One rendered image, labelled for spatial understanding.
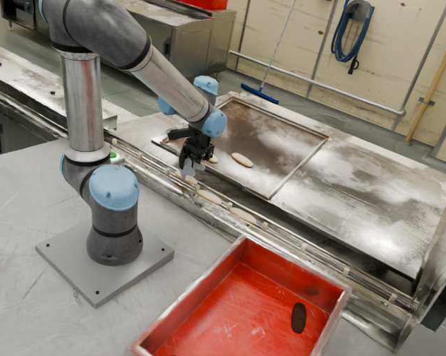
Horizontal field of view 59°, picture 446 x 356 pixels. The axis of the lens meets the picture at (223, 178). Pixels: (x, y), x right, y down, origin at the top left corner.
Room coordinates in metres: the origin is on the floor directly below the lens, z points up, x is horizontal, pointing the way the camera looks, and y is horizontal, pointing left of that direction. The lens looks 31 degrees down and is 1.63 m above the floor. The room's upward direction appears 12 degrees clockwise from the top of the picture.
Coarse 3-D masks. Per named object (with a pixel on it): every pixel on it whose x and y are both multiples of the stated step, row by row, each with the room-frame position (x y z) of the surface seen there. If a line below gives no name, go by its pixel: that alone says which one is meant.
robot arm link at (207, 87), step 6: (198, 78) 1.16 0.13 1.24; (204, 78) 1.17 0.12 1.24; (210, 78) 1.18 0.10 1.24; (198, 84) 1.14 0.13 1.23; (204, 84) 1.13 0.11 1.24; (210, 84) 1.14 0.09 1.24; (216, 84) 1.16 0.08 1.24; (198, 90) 1.12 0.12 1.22; (204, 90) 1.13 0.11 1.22; (210, 90) 1.14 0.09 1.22; (216, 90) 1.16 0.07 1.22; (204, 96) 1.12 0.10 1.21; (210, 96) 1.14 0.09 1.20; (216, 96) 1.17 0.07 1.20; (210, 102) 1.14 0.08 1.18
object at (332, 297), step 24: (240, 240) 0.85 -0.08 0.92; (216, 264) 0.74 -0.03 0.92; (264, 264) 0.83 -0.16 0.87; (288, 264) 0.81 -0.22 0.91; (192, 288) 0.64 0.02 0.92; (288, 288) 0.80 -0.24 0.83; (312, 288) 0.77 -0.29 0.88; (336, 288) 0.75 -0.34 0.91; (168, 312) 0.56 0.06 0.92; (192, 312) 0.65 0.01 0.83; (336, 312) 0.66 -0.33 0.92; (144, 336) 0.49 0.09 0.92; (168, 336) 0.56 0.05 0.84
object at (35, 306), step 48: (48, 144) 1.30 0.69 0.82; (0, 192) 0.96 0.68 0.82; (48, 192) 1.01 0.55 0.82; (144, 192) 1.12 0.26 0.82; (0, 240) 0.76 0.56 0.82; (192, 240) 0.92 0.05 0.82; (0, 288) 0.61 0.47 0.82; (48, 288) 0.64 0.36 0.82; (144, 288) 0.70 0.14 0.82; (0, 336) 0.50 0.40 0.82; (48, 336) 0.52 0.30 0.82; (96, 336) 0.54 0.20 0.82; (336, 336) 0.68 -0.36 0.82
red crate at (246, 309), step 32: (224, 288) 0.76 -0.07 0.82; (256, 288) 0.78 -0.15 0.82; (192, 320) 0.63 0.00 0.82; (224, 320) 0.65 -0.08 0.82; (256, 320) 0.67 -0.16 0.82; (288, 320) 0.69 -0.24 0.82; (320, 320) 0.72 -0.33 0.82; (160, 352) 0.53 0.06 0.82; (192, 352) 0.55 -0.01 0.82; (224, 352) 0.57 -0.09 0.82; (256, 352) 0.58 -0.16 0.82; (288, 352) 0.60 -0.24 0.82
